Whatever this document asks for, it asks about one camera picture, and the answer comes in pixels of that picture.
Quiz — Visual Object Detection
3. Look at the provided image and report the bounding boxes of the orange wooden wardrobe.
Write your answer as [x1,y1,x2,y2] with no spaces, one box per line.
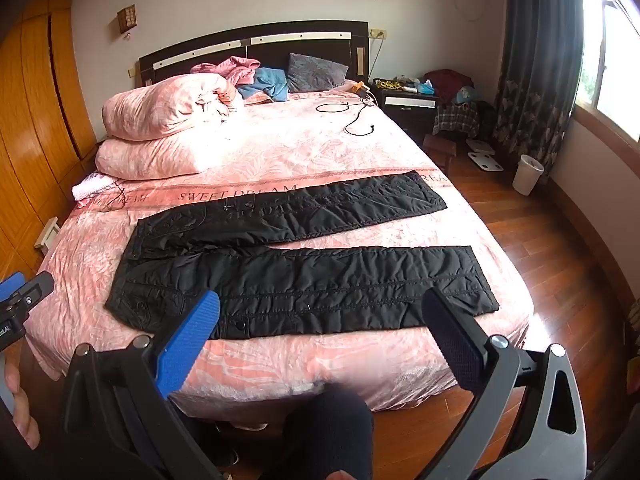
[0,0,98,281]

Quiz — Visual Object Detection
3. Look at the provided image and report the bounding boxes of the white trash bin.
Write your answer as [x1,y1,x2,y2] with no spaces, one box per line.
[512,154,546,197]

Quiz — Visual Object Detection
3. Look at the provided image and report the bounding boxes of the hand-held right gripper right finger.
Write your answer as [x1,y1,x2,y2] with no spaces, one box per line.
[422,287,588,480]

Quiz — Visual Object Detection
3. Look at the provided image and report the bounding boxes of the black cable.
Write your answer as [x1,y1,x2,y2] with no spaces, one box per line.
[316,101,377,137]

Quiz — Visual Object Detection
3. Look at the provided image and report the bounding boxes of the person's left hand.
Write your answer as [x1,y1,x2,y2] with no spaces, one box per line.
[0,360,41,451]

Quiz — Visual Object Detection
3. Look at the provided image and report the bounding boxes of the folded pink duvet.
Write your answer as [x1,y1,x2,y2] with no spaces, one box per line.
[102,72,246,142]

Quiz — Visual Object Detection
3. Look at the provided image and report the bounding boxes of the dark nightstand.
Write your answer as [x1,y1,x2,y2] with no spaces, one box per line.
[372,80,441,136]

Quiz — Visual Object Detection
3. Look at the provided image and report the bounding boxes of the pink pillow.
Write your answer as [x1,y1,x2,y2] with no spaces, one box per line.
[95,132,226,181]

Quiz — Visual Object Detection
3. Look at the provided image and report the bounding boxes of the brown wooden stool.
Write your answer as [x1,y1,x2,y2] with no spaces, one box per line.
[422,134,458,173]

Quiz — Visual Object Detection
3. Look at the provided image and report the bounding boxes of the pink white towel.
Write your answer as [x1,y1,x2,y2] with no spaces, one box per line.
[72,172,121,201]

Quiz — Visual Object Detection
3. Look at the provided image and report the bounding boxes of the wooden wall lamp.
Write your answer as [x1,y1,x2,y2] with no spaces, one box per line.
[117,4,138,36]

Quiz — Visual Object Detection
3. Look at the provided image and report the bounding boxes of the small white stool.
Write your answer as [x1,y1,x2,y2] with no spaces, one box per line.
[34,216,62,256]

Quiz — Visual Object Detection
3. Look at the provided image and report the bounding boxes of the black puffer jacket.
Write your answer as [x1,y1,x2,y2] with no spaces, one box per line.
[104,170,501,341]

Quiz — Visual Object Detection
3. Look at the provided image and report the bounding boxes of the red clothes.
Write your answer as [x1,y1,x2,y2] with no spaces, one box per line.
[424,70,475,96]

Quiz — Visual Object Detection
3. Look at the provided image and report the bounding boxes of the plaid cloth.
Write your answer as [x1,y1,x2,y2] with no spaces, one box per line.
[432,101,481,138]

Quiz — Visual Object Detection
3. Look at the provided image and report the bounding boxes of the person's leg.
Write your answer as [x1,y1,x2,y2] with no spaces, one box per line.
[260,387,376,480]

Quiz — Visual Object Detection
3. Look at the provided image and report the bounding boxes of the bed with pink sheet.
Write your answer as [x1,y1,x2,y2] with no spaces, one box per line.
[22,77,533,413]

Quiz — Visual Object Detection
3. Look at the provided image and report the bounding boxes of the dark wooden headboard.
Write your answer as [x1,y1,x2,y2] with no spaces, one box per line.
[137,21,371,92]

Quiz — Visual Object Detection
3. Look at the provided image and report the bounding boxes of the pink garment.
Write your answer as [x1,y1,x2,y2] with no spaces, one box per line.
[191,56,262,86]

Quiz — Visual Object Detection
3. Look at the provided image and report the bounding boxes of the grey pillow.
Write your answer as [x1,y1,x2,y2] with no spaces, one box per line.
[286,52,350,94]

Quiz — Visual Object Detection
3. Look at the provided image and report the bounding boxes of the blue garment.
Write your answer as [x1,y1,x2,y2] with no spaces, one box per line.
[236,66,290,102]

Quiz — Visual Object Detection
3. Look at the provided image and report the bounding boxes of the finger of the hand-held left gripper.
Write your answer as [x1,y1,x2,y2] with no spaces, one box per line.
[0,271,55,313]

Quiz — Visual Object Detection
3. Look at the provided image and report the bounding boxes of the dark blue curtain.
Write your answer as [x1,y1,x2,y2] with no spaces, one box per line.
[492,0,588,176]

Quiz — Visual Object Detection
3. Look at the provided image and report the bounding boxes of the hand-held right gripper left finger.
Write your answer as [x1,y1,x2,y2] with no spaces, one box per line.
[62,290,236,480]

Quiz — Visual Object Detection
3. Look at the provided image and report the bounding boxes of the window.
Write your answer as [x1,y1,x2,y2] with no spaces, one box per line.
[570,0,640,126]

